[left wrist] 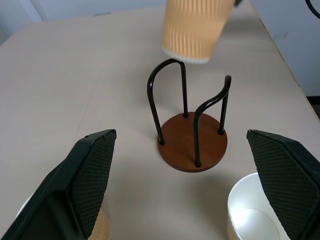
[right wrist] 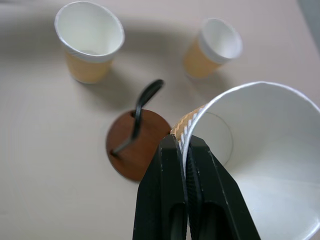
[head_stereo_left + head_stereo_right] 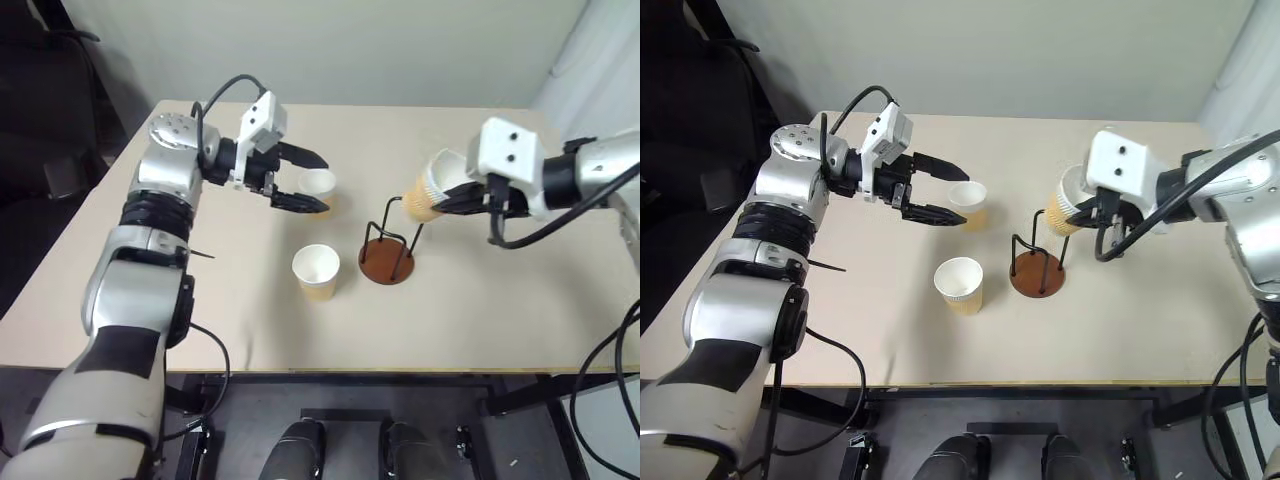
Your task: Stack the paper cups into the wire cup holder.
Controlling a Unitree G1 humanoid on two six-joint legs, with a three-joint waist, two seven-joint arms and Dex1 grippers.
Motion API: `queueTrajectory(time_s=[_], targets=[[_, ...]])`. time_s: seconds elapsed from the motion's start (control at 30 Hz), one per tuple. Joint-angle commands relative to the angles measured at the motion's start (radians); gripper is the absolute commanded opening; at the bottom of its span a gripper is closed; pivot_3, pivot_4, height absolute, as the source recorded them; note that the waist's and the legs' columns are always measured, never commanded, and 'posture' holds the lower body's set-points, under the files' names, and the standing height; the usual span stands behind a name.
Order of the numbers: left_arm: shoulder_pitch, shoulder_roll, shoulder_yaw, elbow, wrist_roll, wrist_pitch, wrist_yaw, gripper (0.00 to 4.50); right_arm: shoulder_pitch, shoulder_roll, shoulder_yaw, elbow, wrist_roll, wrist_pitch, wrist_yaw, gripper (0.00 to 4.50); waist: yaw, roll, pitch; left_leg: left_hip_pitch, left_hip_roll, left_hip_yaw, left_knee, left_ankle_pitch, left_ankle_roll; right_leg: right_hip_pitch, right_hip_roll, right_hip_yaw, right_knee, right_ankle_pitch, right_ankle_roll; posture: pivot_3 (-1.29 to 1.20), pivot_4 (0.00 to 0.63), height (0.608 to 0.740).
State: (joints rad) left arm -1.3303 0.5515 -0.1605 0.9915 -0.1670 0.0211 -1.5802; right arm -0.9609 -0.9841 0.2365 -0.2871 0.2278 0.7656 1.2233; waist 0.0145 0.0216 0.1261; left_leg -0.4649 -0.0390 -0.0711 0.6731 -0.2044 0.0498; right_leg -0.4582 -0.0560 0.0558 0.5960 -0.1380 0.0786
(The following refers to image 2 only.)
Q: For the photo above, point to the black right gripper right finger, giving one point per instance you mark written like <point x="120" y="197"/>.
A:
<point x="212" y="190"/>

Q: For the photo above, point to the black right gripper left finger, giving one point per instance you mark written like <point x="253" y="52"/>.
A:
<point x="155" y="190"/>

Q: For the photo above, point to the ribbed tan paper cup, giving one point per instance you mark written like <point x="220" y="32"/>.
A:
<point x="270" y="160"/>
<point x="87" y="42"/>
<point x="212" y="47"/>

